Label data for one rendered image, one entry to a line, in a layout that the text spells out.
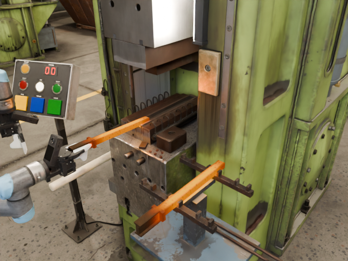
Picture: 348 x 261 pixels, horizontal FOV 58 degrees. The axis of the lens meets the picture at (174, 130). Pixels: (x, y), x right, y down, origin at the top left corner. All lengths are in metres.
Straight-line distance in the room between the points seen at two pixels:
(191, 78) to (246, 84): 0.64
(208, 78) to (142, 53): 0.28
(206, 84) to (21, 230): 1.77
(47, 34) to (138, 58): 5.47
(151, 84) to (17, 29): 4.59
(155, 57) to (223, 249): 0.79
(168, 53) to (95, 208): 1.51
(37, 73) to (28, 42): 4.47
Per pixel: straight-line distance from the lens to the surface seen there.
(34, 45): 6.31
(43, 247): 2.38
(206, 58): 1.24
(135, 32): 1.30
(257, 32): 1.14
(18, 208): 1.23
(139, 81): 1.67
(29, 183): 1.19
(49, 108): 1.72
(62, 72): 1.71
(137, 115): 1.55
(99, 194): 2.65
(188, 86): 1.83
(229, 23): 1.19
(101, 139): 1.33
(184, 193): 1.04
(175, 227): 1.31
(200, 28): 1.21
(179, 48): 1.44
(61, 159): 1.23
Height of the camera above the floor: 1.69
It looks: 30 degrees down
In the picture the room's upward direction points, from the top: 1 degrees counter-clockwise
